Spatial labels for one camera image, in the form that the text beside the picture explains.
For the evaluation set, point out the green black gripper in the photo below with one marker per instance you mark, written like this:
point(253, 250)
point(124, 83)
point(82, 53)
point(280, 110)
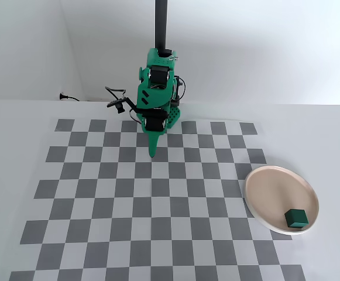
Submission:
point(154, 124)

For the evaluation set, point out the dark green dice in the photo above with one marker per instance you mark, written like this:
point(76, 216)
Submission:
point(296, 219)

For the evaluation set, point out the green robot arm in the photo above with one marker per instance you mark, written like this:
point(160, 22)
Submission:
point(155, 98)

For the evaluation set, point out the beige round plate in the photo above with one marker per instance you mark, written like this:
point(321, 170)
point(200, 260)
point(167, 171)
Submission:
point(275, 193)

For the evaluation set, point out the grey checkerboard mat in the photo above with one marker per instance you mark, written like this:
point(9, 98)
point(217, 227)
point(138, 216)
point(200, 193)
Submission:
point(169, 219)

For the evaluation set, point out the black vertical pole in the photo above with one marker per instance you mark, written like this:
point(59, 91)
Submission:
point(161, 23)

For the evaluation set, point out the black wrist camera board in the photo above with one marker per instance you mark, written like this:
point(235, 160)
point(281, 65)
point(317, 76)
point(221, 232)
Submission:
point(117, 104)

